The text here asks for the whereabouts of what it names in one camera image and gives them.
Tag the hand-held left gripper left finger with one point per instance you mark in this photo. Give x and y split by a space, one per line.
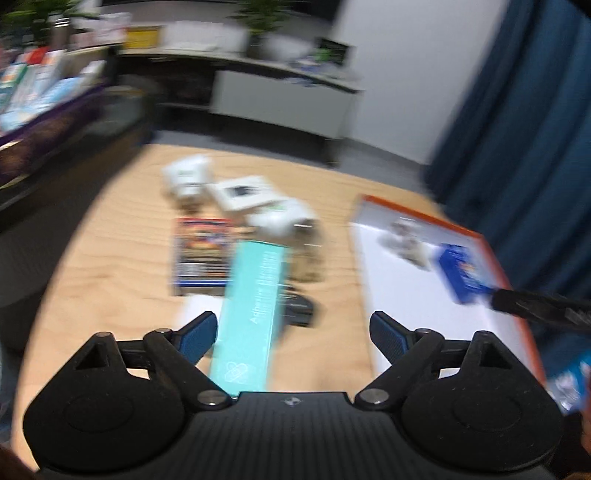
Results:
201 334

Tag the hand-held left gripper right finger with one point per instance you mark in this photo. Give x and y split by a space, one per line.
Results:
387 337

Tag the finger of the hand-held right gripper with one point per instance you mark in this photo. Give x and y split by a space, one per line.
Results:
531 304

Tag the white cube charger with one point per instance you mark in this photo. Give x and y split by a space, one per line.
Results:
196 307

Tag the white tray with orange rim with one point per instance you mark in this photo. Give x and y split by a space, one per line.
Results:
415 318

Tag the long teal bandage box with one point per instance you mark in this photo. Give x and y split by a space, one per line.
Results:
251 314

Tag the small blue box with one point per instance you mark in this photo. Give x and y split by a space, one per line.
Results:
461 272

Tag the colourful red card box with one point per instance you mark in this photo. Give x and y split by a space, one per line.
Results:
203 256

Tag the black charger plug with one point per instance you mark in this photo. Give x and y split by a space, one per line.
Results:
299 310

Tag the clear crystal ornament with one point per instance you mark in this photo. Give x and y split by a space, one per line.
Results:
406 240

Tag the white jar with cap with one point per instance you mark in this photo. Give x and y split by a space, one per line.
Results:
279 219

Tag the small white flat box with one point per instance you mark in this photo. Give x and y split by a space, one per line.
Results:
242 194

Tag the dark blue curtain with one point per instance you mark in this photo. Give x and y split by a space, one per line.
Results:
531 115

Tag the dark coffee table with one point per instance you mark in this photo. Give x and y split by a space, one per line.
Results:
69 175

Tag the grey television cabinet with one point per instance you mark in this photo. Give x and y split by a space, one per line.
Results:
277 101

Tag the dark ornate storage box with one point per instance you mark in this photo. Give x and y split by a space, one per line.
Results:
51 134

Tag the black and green box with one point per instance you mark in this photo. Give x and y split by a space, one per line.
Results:
332 50

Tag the row of books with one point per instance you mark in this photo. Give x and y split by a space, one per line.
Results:
41 87

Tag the yellow cardboard box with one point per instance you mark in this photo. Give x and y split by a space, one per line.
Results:
141 38

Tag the potted green plant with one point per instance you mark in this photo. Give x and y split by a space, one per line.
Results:
263 23

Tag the tall leafy plant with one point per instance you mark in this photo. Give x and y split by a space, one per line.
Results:
32 18

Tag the black wall television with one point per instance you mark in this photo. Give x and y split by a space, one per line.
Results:
318 7

